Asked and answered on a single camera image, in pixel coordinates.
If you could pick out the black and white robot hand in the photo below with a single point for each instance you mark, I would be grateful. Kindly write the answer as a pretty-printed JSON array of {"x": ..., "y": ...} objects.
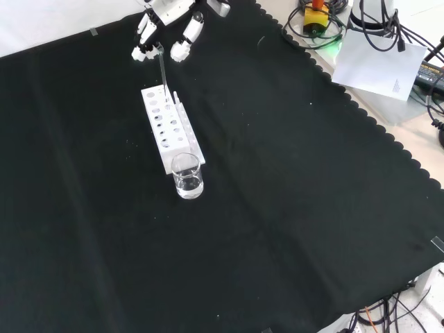
[{"x": 166, "y": 31}]

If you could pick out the clear glass rod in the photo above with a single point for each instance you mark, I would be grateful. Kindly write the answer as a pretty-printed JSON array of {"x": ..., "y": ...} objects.
[{"x": 162, "y": 69}]

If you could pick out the white test tube rack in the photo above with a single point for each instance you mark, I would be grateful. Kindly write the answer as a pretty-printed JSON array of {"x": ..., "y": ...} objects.
[{"x": 171, "y": 130}]

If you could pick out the clear glass beaker with water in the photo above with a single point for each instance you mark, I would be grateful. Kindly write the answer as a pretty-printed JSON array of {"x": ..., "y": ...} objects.
[{"x": 187, "y": 177}]

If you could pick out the yellow stop button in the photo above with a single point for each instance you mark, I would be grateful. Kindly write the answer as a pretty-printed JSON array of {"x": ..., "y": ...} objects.
[{"x": 316, "y": 19}]

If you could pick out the black bench cloth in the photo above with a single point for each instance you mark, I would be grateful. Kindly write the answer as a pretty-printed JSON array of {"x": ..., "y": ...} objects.
[{"x": 194, "y": 180}]

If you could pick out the white paper sheet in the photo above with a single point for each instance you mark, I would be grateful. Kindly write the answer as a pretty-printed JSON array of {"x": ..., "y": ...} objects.
[{"x": 378, "y": 67}]

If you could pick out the black power adapter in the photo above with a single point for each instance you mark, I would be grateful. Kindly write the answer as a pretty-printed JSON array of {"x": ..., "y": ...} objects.
[{"x": 428, "y": 74}]

